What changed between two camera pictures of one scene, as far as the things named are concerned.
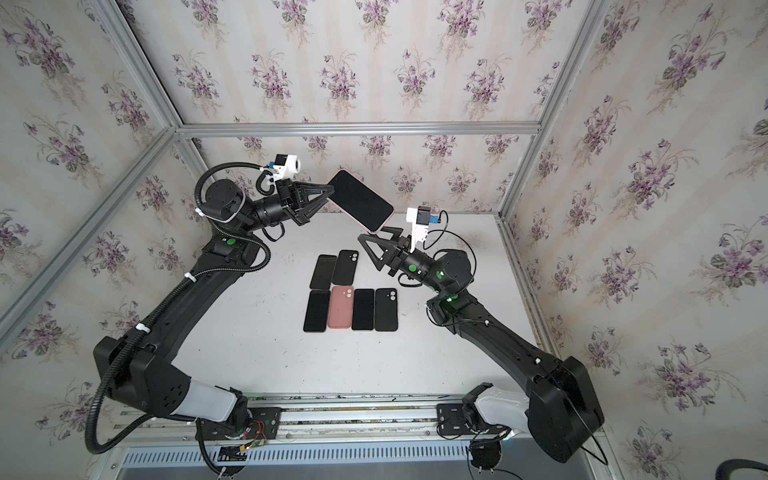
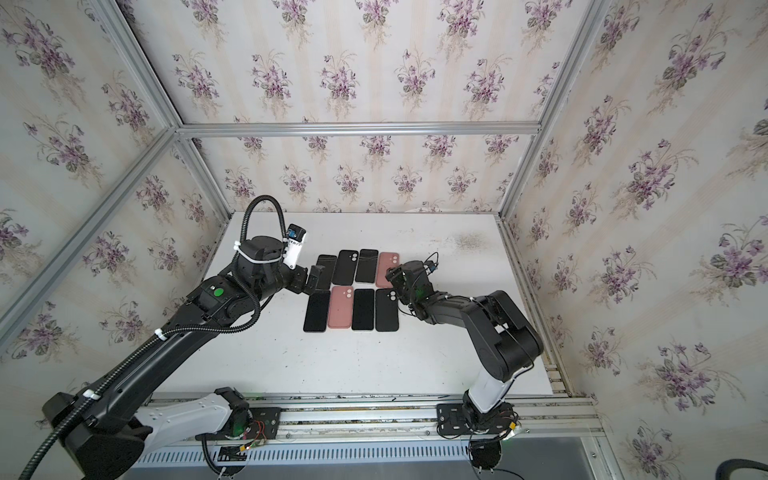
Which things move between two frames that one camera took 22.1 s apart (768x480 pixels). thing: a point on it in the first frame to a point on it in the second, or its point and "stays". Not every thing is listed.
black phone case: [386, 309] stays
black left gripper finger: [306, 216] to [314, 273]
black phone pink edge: [360, 201] to [367, 266]
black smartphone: [363, 309] stays
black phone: [324, 271] stays
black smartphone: [317, 311] stays
